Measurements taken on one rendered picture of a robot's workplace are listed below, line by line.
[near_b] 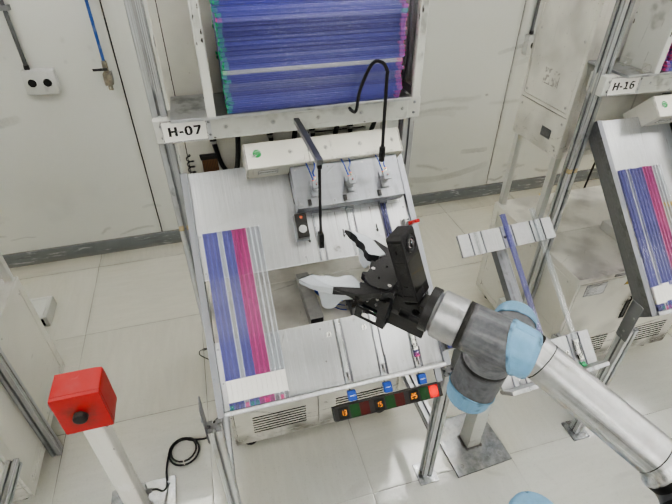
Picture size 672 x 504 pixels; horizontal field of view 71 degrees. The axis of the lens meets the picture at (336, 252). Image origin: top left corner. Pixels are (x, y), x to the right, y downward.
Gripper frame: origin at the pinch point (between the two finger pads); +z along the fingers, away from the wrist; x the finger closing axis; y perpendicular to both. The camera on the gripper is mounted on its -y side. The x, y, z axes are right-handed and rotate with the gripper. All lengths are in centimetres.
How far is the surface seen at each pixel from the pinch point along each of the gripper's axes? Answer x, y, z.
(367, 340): 36, 61, -1
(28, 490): -35, 141, 92
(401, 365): 37, 66, -12
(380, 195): 64, 30, 14
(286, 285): 61, 85, 44
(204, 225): 29, 39, 54
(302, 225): 44, 36, 29
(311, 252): 43, 45, 25
